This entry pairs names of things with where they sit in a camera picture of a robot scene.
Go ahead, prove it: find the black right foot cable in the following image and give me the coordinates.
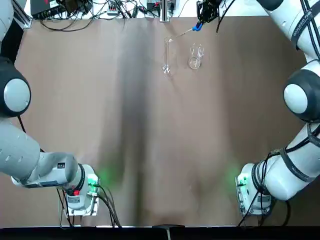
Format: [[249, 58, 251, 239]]
[[237, 194, 292, 227]]

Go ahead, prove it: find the aluminium frame post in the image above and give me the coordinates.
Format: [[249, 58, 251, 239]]
[[159, 0, 174, 23], [13, 0, 34, 29]]

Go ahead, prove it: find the long black computer cable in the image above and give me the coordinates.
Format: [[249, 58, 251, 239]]
[[39, 16, 94, 33]]

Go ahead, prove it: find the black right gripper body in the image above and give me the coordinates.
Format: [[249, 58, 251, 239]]
[[200, 0, 221, 14]]

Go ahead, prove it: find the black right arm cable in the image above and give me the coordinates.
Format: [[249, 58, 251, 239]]
[[299, 0, 320, 59]]

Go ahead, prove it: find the clear glass beaker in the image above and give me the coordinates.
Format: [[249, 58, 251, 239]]
[[187, 42, 207, 71]]

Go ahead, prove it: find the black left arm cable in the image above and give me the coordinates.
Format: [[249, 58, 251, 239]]
[[16, 115, 47, 154]]

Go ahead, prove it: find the glass pipette with blue bulb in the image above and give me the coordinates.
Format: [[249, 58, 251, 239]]
[[170, 21, 204, 41]]

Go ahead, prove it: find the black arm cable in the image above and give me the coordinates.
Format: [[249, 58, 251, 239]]
[[299, 0, 320, 59], [16, 115, 47, 154]]

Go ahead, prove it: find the black computer with red logo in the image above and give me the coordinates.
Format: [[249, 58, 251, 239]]
[[30, 0, 58, 19]]

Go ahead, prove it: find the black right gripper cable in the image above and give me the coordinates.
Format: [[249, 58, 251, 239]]
[[215, 0, 236, 34]]

